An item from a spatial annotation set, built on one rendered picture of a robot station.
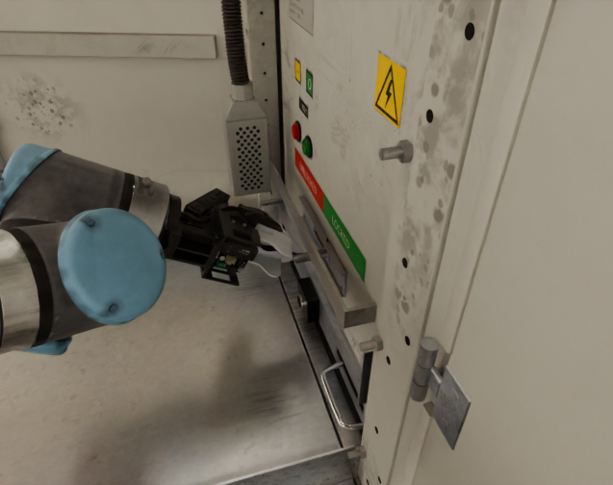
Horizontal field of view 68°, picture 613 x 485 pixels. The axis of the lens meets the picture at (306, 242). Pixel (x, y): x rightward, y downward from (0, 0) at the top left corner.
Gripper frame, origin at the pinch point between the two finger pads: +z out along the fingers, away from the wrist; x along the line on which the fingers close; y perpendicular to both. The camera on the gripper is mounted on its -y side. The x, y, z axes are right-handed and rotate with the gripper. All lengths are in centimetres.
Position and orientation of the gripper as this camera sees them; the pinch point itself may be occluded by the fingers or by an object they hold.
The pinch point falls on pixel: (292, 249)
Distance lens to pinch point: 68.5
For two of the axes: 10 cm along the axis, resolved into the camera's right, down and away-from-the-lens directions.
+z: 8.3, 2.5, 5.0
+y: 2.8, 5.8, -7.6
